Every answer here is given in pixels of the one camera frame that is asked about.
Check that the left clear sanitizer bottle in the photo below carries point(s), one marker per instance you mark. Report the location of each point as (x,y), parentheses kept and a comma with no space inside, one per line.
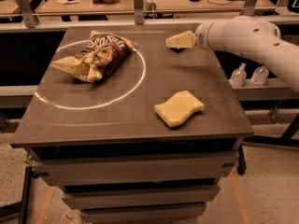
(238,76)

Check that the grey drawer cabinet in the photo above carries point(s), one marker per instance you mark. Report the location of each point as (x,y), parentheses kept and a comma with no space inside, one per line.
(142,181)

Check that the brown sea salt chip bag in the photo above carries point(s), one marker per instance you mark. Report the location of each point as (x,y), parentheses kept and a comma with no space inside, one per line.
(104,53)

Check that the white power strip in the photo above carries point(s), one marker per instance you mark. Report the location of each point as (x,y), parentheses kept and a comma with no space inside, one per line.
(149,4)

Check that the yellow wavy sponge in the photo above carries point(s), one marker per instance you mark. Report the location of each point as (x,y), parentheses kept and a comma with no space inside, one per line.
(177,109)

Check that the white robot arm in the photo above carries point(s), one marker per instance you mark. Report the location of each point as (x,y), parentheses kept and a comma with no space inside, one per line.
(245,37)

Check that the left metal bracket post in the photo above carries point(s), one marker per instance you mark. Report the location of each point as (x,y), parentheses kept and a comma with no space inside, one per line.
(29,16)

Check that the right clear sanitizer bottle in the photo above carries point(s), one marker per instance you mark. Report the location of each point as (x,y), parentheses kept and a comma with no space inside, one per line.
(259,76)

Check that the foam padded gripper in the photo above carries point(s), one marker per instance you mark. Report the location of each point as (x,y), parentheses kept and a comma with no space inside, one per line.
(202,37)

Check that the clear sanitizer bottle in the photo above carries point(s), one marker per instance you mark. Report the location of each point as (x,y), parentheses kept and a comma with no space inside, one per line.
(259,76)
(238,76)

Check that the middle metal bracket post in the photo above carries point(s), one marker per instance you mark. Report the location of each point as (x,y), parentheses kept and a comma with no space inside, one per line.
(139,13)

